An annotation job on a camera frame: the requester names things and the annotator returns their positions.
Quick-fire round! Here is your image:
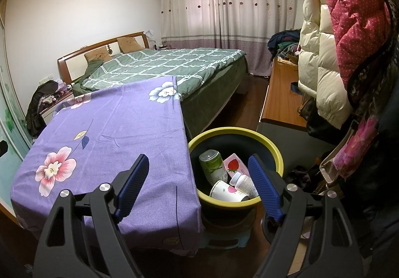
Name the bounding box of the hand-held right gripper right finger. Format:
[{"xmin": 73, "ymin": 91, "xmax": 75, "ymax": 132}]
[{"xmin": 248, "ymin": 154, "xmax": 364, "ymax": 278}]

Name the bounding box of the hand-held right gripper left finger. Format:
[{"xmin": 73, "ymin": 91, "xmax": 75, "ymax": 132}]
[{"xmin": 33, "ymin": 154, "xmax": 149, "ymax": 278}]

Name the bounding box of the small white bottle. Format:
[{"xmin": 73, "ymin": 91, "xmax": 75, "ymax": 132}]
[{"xmin": 230, "ymin": 172, "xmax": 259, "ymax": 198}]

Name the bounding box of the pink strawberry carton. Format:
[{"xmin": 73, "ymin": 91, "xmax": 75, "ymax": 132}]
[{"xmin": 223, "ymin": 153, "xmax": 251, "ymax": 180}]

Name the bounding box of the white pink paper cup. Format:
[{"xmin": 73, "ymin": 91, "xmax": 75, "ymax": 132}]
[{"xmin": 209, "ymin": 180, "xmax": 250, "ymax": 203}]

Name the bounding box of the yellow rim trash bin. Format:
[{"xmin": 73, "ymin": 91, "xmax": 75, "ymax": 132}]
[{"xmin": 188, "ymin": 127, "xmax": 284, "ymax": 229}]

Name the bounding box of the green label clear bottle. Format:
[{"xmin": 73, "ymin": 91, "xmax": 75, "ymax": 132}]
[{"xmin": 199, "ymin": 149, "xmax": 229, "ymax": 185}]

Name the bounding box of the purple floral tablecloth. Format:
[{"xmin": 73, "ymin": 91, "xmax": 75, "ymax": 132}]
[{"xmin": 10, "ymin": 76, "xmax": 203, "ymax": 257}]

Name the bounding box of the pale green plastic stool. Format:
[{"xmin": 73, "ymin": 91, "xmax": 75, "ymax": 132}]
[{"xmin": 198, "ymin": 228, "xmax": 250, "ymax": 250}]

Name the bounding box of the beige handbag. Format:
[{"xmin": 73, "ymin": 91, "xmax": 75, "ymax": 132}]
[{"xmin": 313, "ymin": 119, "xmax": 359, "ymax": 197}]

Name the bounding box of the brown handbag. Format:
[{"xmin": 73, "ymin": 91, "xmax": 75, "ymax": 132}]
[{"xmin": 298, "ymin": 97, "xmax": 317, "ymax": 118}]

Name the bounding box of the wooden dresser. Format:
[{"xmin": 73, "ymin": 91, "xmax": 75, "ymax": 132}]
[{"xmin": 258, "ymin": 58, "xmax": 312, "ymax": 141}]

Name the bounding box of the pink floral cloth bag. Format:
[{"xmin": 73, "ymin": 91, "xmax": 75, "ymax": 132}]
[{"xmin": 333, "ymin": 116, "xmax": 379, "ymax": 179}]

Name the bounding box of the white nightstand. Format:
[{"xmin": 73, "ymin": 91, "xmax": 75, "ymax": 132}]
[{"xmin": 40, "ymin": 91, "xmax": 75, "ymax": 126}]

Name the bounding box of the dark green pillow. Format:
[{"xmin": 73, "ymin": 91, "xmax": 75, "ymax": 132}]
[{"xmin": 82, "ymin": 59, "xmax": 109, "ymax": 84}]

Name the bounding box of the dark clothes heap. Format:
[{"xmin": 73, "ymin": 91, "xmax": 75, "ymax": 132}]
[{"xmin": 25, "ymin": 80, "xmax": 61, "ymax": 138}]

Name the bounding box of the green plaid quilt bed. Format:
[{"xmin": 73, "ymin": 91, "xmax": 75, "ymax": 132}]
[{"xmin": 72, "ymin": 48, "xmax": 250, "ymax": 129}]

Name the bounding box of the brown square pillow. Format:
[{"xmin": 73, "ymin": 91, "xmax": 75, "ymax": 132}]
[
  {"xmin": 117, "ymin": 36, "xmax": 140, "ymax": 54},
  {"xmin": 84, "ymin": 50, "xmax": 108, "ymax": 63}
]

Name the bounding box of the wooden white headboard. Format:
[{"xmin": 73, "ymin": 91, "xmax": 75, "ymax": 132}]
[{"xmin": 57, "ymin": 31, "xmax": 147, "ymax": 84}]

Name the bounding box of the cream down jacket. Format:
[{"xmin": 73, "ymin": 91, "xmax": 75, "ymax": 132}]
[{"xmin": 298, "ymin": 0, "xmax": 356, "ymax": 129}]

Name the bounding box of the pile of mixed clothes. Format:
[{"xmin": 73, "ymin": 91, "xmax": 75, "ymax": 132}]
[{"xmin": 267, "ymin": 29, "xmax": 301, "ymax": 59}]

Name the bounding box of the pink beige curtain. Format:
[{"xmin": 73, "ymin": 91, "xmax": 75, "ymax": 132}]
[{"xmin": 157, "ymin": 0, "xmax": 301, "ymax": 77}]

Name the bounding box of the dark leopard print garment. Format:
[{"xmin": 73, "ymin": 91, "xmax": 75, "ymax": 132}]
[{"xmin": 346, "ymin": 0, "xmax": 399, "ymax": 110}]

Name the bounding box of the red dotted down jacket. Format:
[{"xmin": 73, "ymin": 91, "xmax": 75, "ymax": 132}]
[{"xmin": 316, "ymin": 0, "xmax": 392, "ymax": 92}]

